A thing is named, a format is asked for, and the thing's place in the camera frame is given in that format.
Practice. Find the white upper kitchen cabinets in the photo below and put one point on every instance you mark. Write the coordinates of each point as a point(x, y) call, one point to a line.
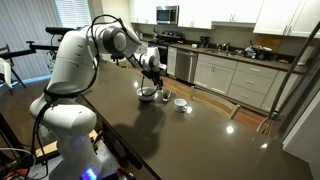
point(200, 13)

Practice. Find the black coffee maker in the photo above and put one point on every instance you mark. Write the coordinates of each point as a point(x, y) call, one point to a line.
point(204, 41)

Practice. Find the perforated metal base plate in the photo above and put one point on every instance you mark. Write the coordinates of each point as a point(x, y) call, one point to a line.
point(106, 163)

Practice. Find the white seat black frame chair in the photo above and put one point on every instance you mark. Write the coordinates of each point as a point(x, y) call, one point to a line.
point(5, 71)

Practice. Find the black stainless stove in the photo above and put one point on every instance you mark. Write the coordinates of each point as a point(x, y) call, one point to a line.
point(171, 36)

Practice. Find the stainless steel microwave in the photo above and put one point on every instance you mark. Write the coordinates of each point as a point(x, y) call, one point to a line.
point(166, 15)

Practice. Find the white paper towel roll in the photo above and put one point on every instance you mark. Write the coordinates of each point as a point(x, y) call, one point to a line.
point(305, 55)

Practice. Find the clear drinking glass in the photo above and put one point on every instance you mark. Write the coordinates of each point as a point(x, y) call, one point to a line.
point(166, 96)

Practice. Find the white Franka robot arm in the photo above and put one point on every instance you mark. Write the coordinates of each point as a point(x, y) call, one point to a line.
point(73, 60)

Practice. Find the wooden board under robot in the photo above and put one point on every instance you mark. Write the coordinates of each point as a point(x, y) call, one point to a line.
point(45, 150)

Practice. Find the light wooden chair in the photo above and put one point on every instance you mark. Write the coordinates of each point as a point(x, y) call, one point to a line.
point(261, 124)
point(235, 111)

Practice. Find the wooden cutting board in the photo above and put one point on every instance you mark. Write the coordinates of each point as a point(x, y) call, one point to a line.
point(271, 41)

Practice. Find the dark glass bottle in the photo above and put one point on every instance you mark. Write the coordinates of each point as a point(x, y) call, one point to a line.
point(154, 34)

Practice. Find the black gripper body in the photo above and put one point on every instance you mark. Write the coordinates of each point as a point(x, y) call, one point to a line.
point(154, 77)

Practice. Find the white ceramic bowl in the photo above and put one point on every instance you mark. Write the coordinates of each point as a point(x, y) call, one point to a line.
point(141, 97)

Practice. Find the white ceramic cup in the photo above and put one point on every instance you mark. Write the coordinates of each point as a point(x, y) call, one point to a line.
point(180, 105)

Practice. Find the white lower kitchen cabinets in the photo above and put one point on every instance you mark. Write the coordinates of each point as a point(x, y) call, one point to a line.
point(253, 83)

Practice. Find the white kitchen cabinets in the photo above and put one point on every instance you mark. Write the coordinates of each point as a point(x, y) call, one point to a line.
point(253, 83)
point(200, 13)

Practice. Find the stainless steel dishwasher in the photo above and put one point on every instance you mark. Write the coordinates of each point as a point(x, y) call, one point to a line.
point(185, 66)

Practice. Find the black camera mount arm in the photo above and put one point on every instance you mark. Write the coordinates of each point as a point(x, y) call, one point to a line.
point(60, 30)

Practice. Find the grey metal stand pole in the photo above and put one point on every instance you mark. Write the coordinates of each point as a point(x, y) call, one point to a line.
point(290, 71)

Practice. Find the chrome kitchen faucet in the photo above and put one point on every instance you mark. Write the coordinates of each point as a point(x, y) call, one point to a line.
point(226, 46)

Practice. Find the pile of dishes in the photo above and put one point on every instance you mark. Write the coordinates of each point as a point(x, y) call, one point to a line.
point(258, 51)

